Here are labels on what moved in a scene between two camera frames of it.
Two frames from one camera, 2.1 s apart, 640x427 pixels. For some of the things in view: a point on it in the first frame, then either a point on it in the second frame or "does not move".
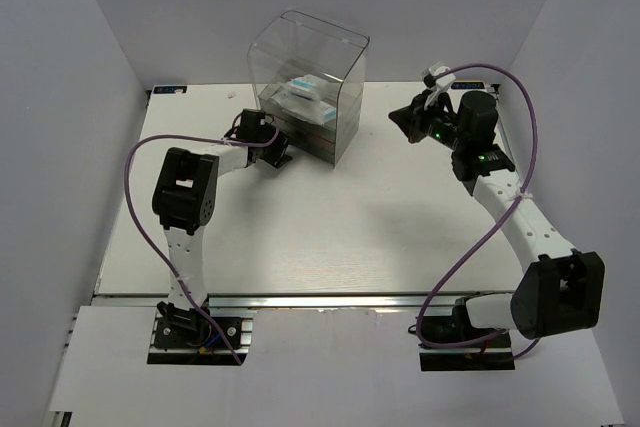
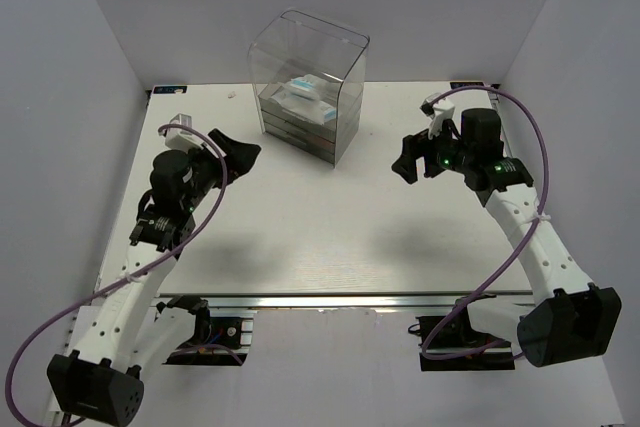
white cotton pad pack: [313, 110] does not move
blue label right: [468, 85] does not move
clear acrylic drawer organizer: [307, 75] does not move
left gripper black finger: [275, 155] → [238, 155]
